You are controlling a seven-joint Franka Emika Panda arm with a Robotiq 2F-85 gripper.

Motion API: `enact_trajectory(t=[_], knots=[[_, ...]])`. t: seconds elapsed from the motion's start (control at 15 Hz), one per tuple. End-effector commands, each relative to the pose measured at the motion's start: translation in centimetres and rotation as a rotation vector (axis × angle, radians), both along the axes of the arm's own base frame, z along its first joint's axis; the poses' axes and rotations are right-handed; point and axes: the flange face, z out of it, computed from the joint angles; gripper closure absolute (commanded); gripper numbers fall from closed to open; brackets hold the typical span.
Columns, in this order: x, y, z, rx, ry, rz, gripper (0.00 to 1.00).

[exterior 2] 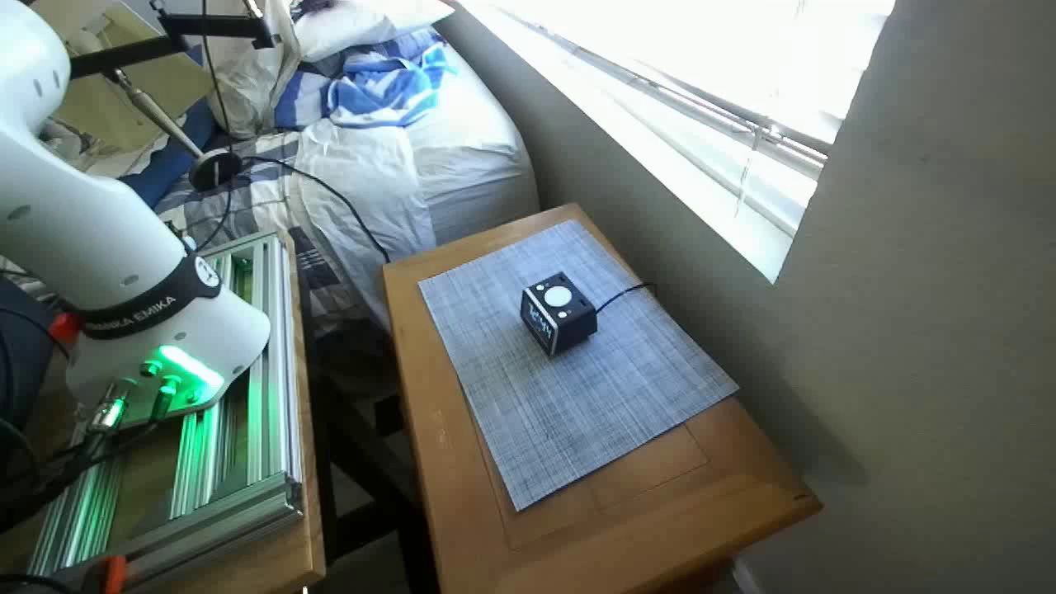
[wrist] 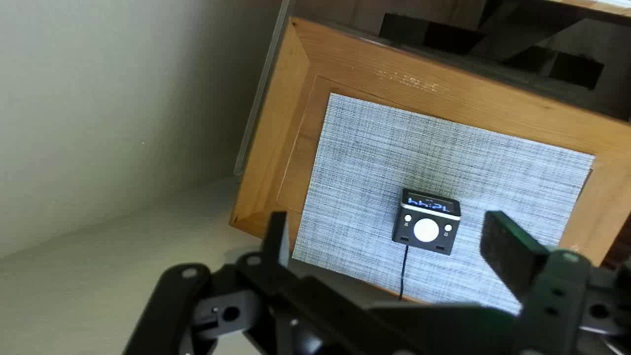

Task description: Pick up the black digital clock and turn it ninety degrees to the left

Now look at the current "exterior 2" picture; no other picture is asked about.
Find black digital clock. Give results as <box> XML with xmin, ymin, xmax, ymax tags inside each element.
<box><xmin>519</xmin><ymin>272</ymin><xmax>599</xmax><ymax>355</ymax></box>

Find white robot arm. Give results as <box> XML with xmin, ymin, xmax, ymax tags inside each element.
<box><xmin>0</xmin><ymin>0</ymin><xmax>270</xmax><ymax>412</ymax></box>

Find grey woven placemat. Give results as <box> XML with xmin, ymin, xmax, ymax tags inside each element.
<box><xmin>420</xmin><ymin>221</ymin><xmax>736</xmax><ymax>510</ymax></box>

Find blue striped pillow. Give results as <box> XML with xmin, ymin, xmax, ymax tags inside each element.
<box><xmin>275</xmin><ymin>36</ymin><xmax>452</xmax><ymax>129</ymax></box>

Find window blinds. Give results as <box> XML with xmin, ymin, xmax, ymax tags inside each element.
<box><xmin>459</xmin><ymin>0</ymin><xmax>898</xmax><ymax>276</ymax></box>

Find black clock power cable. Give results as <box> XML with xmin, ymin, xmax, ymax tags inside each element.
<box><xmin>590</xmin><ymin>279</ymin><xmax>650</xmax><ymax>317</ymax></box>

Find black camera stand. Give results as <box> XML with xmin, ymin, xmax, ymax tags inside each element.
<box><xmin>70</xmin><ymin>9</ymin><xmax>275</xmax><ymax>191</ymax></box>

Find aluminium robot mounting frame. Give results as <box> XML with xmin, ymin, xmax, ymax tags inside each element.
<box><xmin>27</xmin><ymin>234</ymin><xmax>304</xmax><ymax>589</ymax></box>

